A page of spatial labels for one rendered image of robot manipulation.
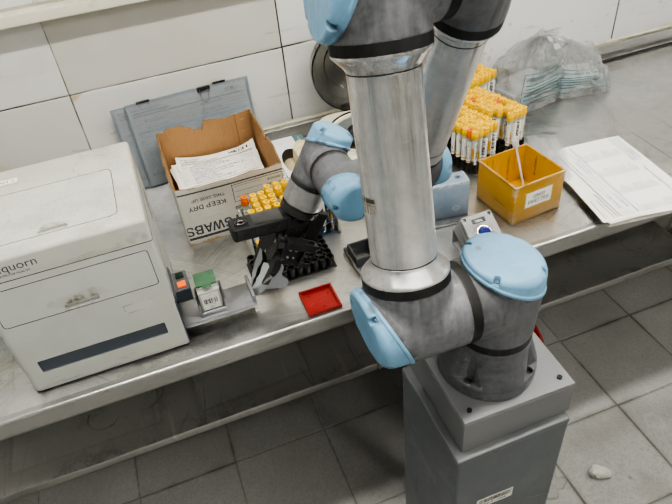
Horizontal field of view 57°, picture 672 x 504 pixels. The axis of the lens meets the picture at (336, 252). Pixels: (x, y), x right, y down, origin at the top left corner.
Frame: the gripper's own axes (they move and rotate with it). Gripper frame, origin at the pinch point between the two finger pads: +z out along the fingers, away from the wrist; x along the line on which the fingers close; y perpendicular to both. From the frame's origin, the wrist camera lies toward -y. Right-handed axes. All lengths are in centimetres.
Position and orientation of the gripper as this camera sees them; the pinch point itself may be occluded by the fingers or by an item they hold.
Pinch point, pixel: (253, 288)
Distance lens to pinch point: 119.6
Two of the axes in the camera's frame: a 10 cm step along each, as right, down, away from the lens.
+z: -3.9, 8.0, 4.5
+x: -3.5, -5.8, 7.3
